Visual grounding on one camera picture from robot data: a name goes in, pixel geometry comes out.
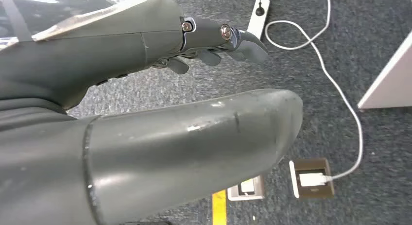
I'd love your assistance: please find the white power cable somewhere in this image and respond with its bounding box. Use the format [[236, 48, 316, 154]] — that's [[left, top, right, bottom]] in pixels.
[[259, 0, 364, 182]]

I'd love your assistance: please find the white desk leg panel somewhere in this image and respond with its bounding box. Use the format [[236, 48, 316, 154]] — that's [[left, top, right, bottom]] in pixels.
[[357, 30, 412, 110]]

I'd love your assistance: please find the brown floor socket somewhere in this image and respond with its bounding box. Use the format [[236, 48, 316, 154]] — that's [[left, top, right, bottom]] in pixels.
[[289, 158, 335, 199]]

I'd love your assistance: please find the white power strip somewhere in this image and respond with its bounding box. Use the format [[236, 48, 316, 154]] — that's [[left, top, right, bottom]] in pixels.
[[246, 0, 271, 41]]

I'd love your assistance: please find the yellow floor tape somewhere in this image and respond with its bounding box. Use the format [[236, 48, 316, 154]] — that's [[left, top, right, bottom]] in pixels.
[[211, 190, 227, 225]]

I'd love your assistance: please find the white power plug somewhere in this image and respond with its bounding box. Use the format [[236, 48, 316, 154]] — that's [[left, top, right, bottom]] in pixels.
[[299, 173, 333, 188]]

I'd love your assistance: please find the silver floor socket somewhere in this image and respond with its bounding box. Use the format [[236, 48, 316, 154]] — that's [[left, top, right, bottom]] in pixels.
[[226, 175, 266, 202]]

